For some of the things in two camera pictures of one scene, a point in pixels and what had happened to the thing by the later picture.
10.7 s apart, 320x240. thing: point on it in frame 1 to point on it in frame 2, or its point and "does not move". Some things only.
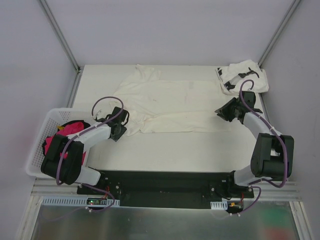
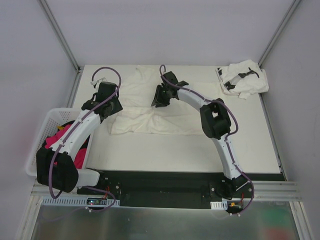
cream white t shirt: [162, 106] does not move
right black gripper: [227, 111] to [160, 95]
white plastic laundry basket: [54, 117] does not move
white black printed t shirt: [232, 77] does not move
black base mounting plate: [168, 189] does not move
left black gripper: [120, 128] to [116, 106]
